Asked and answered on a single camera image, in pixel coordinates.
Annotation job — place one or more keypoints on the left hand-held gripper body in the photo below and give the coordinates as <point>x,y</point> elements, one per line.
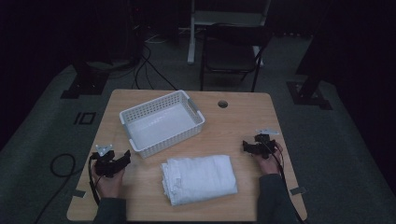
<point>104,165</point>

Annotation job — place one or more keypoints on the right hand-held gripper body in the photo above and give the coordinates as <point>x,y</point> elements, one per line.
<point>264,146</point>

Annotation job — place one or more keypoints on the white plastic perforated basket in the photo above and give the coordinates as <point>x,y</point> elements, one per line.
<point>162,124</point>

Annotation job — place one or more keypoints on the white towel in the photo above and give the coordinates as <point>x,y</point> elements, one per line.
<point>199,180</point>

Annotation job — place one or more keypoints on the person's right hand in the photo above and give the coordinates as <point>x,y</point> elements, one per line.
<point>270,165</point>

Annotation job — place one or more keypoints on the person's left hand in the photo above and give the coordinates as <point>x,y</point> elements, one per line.
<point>109,185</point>

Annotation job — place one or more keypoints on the grey tape strip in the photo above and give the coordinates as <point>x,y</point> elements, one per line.
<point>79,193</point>
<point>298,190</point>

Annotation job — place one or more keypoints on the black stand base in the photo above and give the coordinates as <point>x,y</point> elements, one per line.
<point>84,84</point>
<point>309,93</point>

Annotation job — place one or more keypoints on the black folding chair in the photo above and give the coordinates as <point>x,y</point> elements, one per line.
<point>230,53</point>

